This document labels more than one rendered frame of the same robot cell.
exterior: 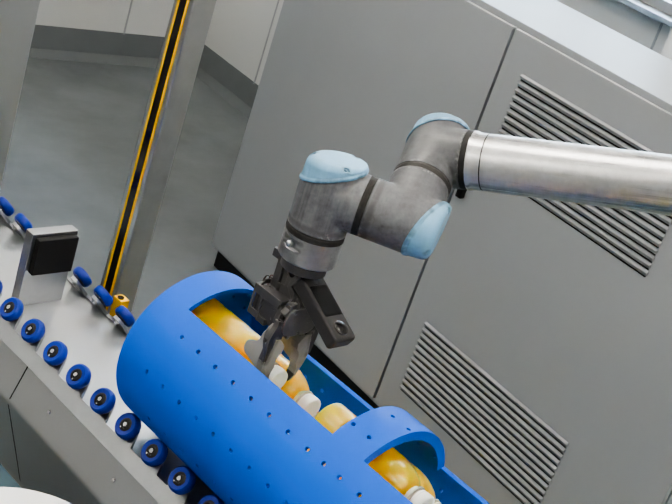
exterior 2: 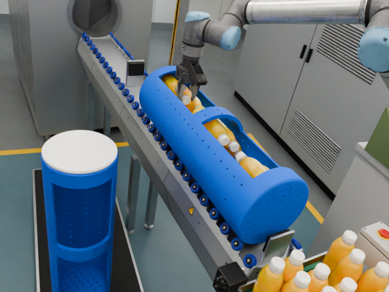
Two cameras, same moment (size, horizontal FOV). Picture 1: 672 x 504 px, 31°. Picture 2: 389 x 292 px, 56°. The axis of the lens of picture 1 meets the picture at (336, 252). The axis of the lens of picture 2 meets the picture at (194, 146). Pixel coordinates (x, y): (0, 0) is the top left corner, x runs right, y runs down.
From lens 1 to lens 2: 0.60 m
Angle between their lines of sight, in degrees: 18
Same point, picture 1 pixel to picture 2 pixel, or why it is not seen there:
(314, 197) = (188, 27)
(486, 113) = (316, 30)
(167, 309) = (152, 77)
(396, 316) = (286, 106)
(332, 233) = (196, 42)
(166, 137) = (180, 32)
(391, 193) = (215, 24)
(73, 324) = not seen: hidden behind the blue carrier
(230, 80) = not seen: hidden behind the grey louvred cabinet
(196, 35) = not seen: outside the picture
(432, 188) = (232, 21)
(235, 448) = (165, 121)
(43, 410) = (127, 117)
